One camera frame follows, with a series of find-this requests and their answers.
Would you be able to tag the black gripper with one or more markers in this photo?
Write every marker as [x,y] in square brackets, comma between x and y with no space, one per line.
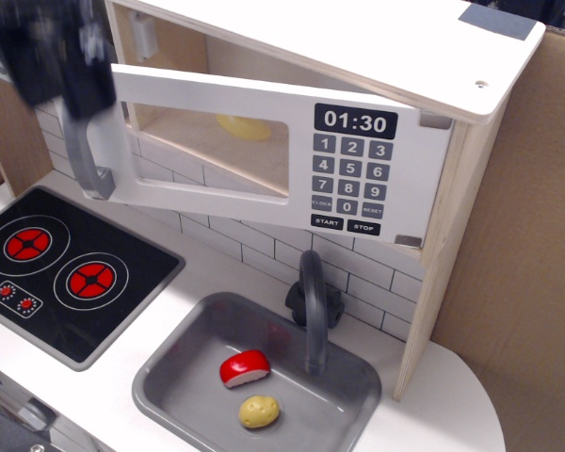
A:
[88,88]

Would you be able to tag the white toy microwave door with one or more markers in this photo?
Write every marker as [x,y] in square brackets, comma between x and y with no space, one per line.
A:
[342,162]

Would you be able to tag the wooden microwave cabinet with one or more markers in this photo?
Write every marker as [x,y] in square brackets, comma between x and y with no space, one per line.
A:
[415,53]

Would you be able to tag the yellow toy banana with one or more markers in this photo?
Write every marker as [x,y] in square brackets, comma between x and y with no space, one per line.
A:
[245,128]

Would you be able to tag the black toy stovetop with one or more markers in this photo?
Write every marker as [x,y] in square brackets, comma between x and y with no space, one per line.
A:
[70,281]

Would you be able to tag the grey sink basin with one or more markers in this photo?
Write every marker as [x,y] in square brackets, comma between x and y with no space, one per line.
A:
[179,387]

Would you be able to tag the grey toy faucet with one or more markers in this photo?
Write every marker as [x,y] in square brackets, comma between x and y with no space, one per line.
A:
[314,309]

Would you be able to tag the red toy cheese wedge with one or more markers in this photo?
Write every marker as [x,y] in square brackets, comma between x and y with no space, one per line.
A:
[244,367]

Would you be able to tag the yellow toy potato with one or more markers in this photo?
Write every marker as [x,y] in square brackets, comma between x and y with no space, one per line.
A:
[258,411]

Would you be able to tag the grey tape patch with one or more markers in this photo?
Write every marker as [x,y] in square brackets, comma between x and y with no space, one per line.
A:
[497,21]

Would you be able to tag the brown cardboard panel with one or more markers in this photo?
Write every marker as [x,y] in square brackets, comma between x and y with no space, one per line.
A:
[504,307]

